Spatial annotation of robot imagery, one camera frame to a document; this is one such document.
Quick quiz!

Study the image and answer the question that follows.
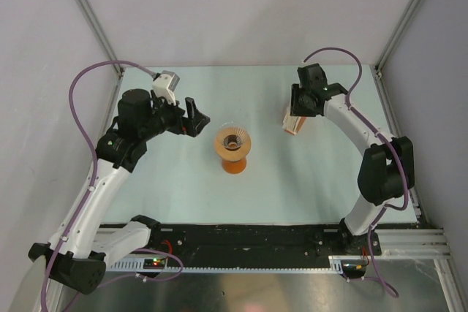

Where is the orange carafe with wooden collar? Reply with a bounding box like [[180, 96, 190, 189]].
[[214, 123, 252, 175]]

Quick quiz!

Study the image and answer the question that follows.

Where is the right grey frame post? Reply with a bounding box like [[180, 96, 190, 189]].
[[374, 0, 425, 72]]

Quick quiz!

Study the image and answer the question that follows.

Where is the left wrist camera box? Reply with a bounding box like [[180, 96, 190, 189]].
[[152, 71, 180, 106]]

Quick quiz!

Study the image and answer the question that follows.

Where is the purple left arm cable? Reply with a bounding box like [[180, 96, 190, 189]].
[[39, 60, 184, 312]]

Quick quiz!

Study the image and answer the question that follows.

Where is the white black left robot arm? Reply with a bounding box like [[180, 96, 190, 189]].
[[29, 88, 210, 294]]

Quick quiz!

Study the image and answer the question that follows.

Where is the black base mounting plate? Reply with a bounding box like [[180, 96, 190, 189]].
[[146, 224, 382, 268]]

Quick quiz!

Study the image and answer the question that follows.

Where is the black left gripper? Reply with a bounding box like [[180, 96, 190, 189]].
[[139, 90, 209, 141]]

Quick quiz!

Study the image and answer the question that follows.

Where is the orange coffee filter package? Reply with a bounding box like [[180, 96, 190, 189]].
[[282, 106, 306, 135]]

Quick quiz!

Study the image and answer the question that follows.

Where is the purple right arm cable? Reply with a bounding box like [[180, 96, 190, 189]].
[[303, 47, 410, 298]]

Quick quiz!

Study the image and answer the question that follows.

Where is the white slotted cable duct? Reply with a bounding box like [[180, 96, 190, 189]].
[[106, 256, 343, 274]]

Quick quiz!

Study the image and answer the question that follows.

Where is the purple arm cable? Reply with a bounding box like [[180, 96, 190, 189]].
[[303, 47, 410, 298], [39, 60, 184, 312]]

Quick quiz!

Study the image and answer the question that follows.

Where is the grey aluminium frame rail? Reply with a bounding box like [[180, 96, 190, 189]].
[[53, 0, 124, 80]]

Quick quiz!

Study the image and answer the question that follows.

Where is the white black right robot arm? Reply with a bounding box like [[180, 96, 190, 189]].
[[290, 64, 415, 254]]

